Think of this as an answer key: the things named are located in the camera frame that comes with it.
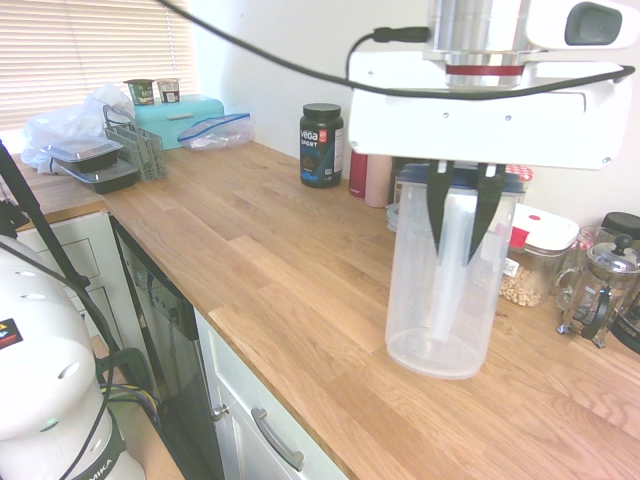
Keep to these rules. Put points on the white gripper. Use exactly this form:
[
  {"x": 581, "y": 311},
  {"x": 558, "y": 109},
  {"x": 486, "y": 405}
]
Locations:
[{"x": 475, "y": 125}]

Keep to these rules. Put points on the clear plastic pitcher blue lid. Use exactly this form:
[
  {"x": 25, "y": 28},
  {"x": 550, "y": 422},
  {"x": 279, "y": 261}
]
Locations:
[{"x": 425, "y": 310}]

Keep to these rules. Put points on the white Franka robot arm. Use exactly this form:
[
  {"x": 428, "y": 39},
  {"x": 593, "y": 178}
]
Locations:
[{"x": 45, "y": 350}]

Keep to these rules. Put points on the pink water bottle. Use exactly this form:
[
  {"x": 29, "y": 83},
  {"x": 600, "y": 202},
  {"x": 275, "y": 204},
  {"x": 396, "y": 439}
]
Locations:
[{"x": 377, "y": 182}]

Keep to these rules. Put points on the red water bottle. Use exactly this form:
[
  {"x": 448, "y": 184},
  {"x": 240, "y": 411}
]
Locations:
[{"x": 358, "y": 175}]

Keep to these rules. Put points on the glass jar red checkered lid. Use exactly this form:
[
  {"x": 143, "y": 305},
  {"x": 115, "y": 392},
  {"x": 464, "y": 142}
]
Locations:
[{"x": 520, "y": 172}]

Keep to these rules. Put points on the glass food container teal latches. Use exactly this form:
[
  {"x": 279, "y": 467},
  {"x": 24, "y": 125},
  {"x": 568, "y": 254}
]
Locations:
[{"x": 392, "y": 217}]

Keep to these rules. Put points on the clear container white red-latch lid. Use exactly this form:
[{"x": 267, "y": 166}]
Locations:
[{"x": 542, "y": 235}]

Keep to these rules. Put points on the clear drinking glass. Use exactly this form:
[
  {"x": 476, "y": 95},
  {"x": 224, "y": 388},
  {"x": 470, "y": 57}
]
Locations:
[{"x": 590, "y": 237}]

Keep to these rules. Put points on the black Vega protein tub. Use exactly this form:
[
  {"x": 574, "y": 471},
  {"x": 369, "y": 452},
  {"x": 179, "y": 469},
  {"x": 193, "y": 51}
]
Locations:
[{"x": 320, "y": 150}]

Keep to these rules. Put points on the clear zip bag blue seal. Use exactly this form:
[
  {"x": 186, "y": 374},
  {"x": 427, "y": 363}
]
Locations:
[{"x": 220, "y": 132}]

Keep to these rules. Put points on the teal metal bread box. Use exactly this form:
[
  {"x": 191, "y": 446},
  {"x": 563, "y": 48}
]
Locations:
[{"x": 185, "y": 120}]

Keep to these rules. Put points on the metal cabinet knob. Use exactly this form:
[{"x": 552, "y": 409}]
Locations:
[{"x": 220, "y": 412}]

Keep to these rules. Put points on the brown yoghurt cup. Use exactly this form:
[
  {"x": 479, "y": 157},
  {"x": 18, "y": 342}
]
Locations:
[{"x": 168, "y": 91}]

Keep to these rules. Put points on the black dishwasher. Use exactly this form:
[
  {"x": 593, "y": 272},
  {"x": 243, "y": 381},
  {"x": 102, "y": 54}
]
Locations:
[{"x": 170, "y": 340}]

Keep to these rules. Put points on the grey cutlery basket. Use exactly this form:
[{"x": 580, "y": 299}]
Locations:
[{"x": 145, "y": 152}]

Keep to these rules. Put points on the black meal container clear lid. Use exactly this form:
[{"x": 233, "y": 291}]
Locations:
[
  {"x": 82, "y": 150},
  {"x": 107, "y": 179}
]

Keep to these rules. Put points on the white window blinds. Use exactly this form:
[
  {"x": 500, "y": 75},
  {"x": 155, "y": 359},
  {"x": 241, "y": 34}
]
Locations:
[{"x": 90, "y": 55}]

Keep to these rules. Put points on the white plastic bag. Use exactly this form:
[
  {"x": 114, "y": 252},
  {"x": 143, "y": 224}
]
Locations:
[{"x": 60, "y": 125}]

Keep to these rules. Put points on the black camera stand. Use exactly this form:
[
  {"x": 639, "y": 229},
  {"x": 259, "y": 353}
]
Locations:
[{"x": 40, "y": 220}]

